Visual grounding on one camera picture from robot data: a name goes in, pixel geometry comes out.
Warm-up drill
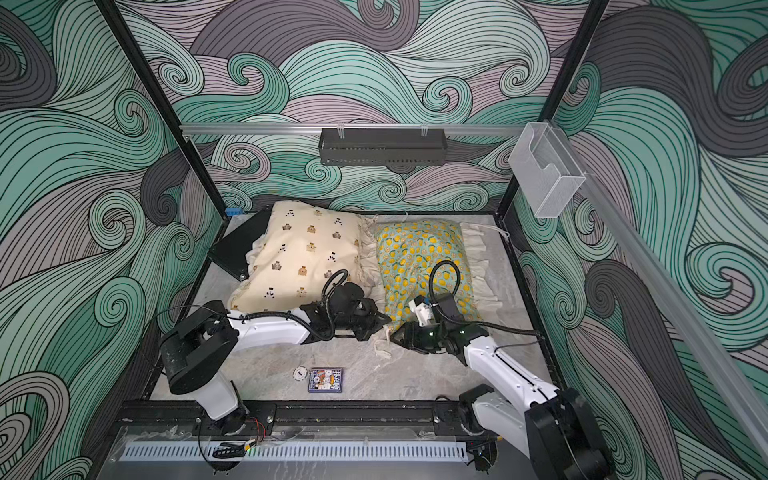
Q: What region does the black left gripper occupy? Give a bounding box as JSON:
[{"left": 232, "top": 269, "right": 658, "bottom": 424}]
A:
[{"left": 332, "top": 300, "right": 393, "bottom": 343}]

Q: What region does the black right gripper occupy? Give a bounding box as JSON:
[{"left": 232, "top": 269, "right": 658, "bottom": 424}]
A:
[{"left": 390, "top": 321, "right": 448, "bottom": 351}]

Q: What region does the cream bear print pillow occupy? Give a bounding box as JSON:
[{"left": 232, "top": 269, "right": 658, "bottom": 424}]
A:
[{"left": 226, "top": 200, "right": 374, "bottom": 313}]

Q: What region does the yellow lemon print pillow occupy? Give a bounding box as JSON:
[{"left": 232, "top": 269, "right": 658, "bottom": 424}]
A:
[{"left": 362, "top": 218, "right": 504, "bottom": 336}]

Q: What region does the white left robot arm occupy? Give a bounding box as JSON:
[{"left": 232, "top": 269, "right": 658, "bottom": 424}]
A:
[{"left": 159, "top": 297, "right": 391, "bottom": 435}]

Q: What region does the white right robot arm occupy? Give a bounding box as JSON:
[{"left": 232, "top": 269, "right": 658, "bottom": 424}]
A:
[{"left": 390, "top": 322, "right": 615, "bottom": 479}]

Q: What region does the small round white token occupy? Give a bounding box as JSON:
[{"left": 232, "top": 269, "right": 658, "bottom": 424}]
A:
[{"left": 293, "top": 366, "right": 308, "bottom": 381}]

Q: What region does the playing card box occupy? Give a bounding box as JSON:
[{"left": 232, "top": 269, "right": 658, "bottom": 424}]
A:
[{"left": 308, "top": 367, "right": 344, "bottom": 393}]

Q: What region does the black ribbed hard case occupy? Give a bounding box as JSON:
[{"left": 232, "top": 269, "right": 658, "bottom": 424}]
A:
[{"left": 208, "top": 207, "right": 272, "bottom": 281}]

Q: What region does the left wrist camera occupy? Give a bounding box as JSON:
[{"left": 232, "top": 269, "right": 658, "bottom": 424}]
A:
[{"left": 328, "top": 282, "right": 365, "bottom": 315}]

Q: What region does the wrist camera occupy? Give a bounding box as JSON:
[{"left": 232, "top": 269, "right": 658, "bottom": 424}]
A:
[
  {"left": 409, "top": 294, "right": 465, "bottom": 327},
  {"left": 328, "top": 282, "right": 365, "bottom": 315}
]

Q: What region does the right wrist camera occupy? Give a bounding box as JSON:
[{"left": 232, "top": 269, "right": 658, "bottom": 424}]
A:
[{"left": 409, "top": 294, "right": 465, "bottom": 327}]

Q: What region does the black wall mounted tray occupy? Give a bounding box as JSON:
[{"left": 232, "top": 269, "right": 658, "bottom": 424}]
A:
[{"left": 318, "top": 129, "right": 448, "bottom": 172}]

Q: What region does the clear acrylic wall holder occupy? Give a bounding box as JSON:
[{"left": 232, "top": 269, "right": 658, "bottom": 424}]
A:
[{"left": 509, "top": 122, "right": 585, "bottom": 219}]

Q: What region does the aluminium rail back wall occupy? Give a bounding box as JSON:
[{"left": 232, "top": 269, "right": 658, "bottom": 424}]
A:
[{"left": 180, "top": 122, "right": 525, "bottom": 137}]

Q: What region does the aluminium rail wall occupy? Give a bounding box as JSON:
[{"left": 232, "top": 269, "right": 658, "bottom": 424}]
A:
[
  {"left": 564, "top": 123, "right": 767, "bottom": 454},
  {"left": 180, "top": 122, "right": 525, "bottom": 137}
]

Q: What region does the white slotted cable duct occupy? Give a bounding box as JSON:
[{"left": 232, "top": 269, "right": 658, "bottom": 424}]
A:
[{"left": 117, "top": 441, "right": 469, "bottom": 463}]

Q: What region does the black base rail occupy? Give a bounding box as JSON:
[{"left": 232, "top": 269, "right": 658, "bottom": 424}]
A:
[{"left": 116, "top": 397, "right": 496, "bottom": 438}]

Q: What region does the aluminium rail right wall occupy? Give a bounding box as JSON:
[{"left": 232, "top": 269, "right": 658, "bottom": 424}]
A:
[{"left": 564, "top": 123, "right": 767, "bottom": 454}]

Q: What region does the black corner frame post left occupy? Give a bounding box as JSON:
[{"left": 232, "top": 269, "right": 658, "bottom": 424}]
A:
[{"left": 94, "top": 0, "right": 228, "bottom": 221}]

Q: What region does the black corner frame post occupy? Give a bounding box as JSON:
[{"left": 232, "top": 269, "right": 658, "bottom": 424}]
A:
[
  {"left": 94, "top": 0, "right": 228, "bottom": 221},
  {"left": 494, "top": 1, "right": 609, "bottom": 221}
]

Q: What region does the black corner frame post right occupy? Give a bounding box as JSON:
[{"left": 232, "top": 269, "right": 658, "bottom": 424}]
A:
[{"left": 494, "top": 1, "right": 609, "bottom": 221}]

